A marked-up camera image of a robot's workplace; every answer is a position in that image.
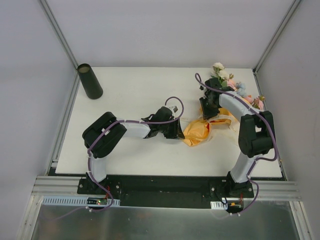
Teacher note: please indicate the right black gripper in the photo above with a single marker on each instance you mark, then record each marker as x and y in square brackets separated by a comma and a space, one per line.
[206, 108]

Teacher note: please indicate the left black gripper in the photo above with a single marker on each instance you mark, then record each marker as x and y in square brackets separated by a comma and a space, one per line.
[175, 129]

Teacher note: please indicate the cream lace ribbon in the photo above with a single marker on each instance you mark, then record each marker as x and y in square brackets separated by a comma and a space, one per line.
[222, 131]

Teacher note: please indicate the orange wrapping paper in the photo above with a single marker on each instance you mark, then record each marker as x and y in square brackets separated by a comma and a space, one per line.
[203, 130]

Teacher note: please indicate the artificial flower bunch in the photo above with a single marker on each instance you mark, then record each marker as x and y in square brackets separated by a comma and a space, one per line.
[226, 80]

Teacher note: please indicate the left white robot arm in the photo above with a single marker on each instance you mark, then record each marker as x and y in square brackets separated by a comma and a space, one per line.
[102, 136]

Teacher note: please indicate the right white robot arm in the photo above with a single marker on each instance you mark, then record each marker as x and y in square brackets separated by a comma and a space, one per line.
[256, 135]

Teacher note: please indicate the black cylindrical vase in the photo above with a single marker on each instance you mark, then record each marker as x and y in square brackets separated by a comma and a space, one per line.
[89, 81]

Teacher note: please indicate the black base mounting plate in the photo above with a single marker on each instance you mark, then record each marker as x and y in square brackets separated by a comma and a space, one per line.
[183, 192]

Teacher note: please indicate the right white cable duct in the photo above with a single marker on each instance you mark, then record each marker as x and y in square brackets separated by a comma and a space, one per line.
[218, 205]

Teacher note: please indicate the white cable duct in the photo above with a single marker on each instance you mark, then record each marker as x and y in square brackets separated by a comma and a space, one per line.
[81, 201]
[218, 205]

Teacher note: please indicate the aluminium frame rail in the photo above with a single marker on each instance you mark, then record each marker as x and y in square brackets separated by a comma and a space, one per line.
[56, 185]

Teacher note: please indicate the left white cable duct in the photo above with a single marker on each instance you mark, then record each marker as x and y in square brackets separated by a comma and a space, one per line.
[81, 201]

